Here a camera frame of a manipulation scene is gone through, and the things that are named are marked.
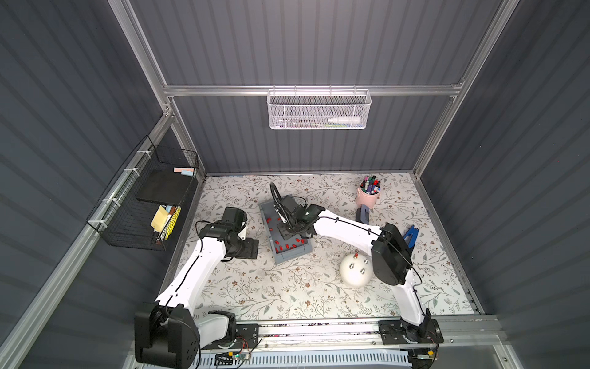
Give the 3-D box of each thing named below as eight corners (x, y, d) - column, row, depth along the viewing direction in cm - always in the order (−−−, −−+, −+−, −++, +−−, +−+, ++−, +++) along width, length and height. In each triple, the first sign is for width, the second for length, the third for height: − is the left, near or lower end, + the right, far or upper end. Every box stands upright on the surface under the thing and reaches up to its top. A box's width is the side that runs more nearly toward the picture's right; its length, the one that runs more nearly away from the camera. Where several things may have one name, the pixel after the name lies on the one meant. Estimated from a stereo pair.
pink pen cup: (357, 210, 108) (363, 192, 97) (354, 195, 114) (359, 176, 103) (374, 210, 108) (383, 192, 97) (371, 195, 114) (378, 176, 103)
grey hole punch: (355, 226, 103) (357, 220, 99) (355, 209, 108) (357, 203, 105) (366, 228, 102) (369, 222, 98) (366, 211, 108) (369, 204, 104)
